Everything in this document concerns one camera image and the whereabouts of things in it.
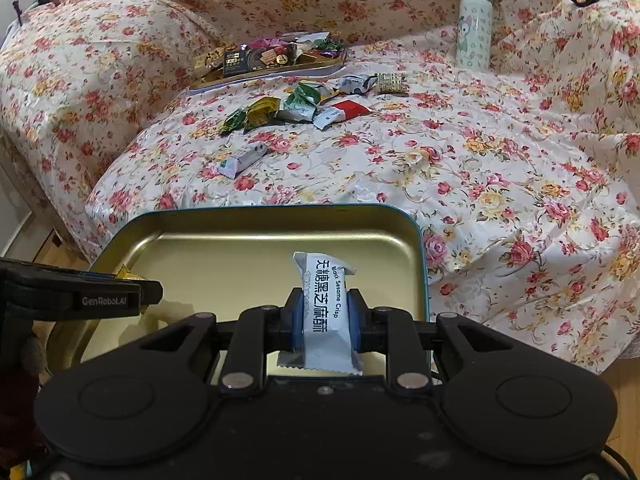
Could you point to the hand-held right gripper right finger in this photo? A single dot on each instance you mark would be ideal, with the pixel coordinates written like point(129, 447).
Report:
point(355, 325)

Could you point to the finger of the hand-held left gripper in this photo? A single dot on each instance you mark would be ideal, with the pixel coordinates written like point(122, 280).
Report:
point(151, 294)

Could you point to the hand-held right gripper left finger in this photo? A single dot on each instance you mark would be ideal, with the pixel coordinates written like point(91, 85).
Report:
point(298, 322)

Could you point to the white black-lettered snack packet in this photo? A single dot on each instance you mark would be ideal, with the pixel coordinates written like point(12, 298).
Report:
point(322, 310)

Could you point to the gold candy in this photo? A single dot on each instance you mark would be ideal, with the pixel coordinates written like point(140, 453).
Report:
point(129, 275)

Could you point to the teal rimmed gold tin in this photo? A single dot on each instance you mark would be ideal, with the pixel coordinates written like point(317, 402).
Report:
point(225, 260)

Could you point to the small white snack packet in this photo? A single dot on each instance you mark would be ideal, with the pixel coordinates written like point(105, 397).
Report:
point(240, 160)

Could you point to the dark green candy packet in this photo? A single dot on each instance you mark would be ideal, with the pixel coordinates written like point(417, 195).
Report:
point(233, 121)

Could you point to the translucent green white snack packet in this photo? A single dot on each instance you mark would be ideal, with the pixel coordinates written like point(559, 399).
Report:
point(296, 111)

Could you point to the yellow green snack packet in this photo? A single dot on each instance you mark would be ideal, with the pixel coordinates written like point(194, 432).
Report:
point(261, 112)

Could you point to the white red snack packet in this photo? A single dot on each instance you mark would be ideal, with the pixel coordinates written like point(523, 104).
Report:
point(345, 111)

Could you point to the bright green snack packet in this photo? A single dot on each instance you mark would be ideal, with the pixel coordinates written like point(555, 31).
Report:
point(306, 94)

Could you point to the silver yellow snack packet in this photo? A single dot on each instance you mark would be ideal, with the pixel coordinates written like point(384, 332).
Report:
point(327, 95)

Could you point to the white blue snack packet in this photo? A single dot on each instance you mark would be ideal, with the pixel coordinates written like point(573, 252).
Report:
point(352, 84)

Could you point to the brown patterned snack packet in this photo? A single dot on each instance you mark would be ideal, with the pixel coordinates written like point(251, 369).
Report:
point(392, 83)

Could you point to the pile of assorted snacks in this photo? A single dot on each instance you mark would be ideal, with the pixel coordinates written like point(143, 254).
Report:
point(310, 50)

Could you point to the floral printed blanket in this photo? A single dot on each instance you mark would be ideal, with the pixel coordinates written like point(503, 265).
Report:
point(450, 160)

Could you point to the shallow gold tin tray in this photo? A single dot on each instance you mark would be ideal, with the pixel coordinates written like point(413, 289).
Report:
point(240, 81)

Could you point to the dark rectangular snack box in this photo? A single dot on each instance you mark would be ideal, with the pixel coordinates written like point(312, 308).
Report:
point(255, 61)

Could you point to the pale green water bottle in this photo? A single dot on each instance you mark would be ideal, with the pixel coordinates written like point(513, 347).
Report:
point(474, 25)

